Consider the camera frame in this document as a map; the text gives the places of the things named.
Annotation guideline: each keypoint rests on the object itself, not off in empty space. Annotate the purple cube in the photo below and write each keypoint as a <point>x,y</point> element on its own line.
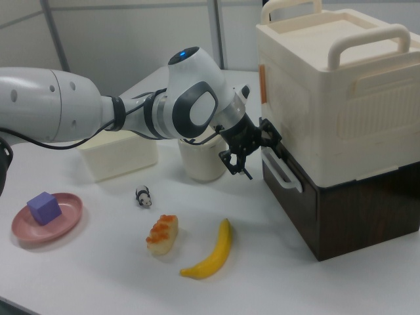
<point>44,208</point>

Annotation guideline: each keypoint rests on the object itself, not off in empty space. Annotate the white rectangular plastic tub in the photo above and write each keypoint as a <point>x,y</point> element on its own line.
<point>115,157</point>

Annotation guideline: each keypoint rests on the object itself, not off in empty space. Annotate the pink plate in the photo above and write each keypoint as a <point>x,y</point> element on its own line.
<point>65,213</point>

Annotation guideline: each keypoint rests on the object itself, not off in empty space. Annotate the small panda figurine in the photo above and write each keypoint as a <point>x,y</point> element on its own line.
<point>143,197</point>

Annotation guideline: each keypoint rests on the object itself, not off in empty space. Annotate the yellow toy banana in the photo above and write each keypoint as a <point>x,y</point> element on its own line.
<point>220,249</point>

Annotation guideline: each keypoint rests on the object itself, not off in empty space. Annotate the salmon roe sushi toy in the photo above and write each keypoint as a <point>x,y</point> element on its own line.
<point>162,236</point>

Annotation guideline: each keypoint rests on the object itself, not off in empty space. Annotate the cream round lidded bin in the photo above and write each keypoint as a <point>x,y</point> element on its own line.
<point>200,162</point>

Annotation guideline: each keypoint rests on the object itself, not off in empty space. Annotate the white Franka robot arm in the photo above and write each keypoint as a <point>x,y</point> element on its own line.
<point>65,108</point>

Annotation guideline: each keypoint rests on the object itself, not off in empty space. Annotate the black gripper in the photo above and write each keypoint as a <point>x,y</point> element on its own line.
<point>241,136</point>

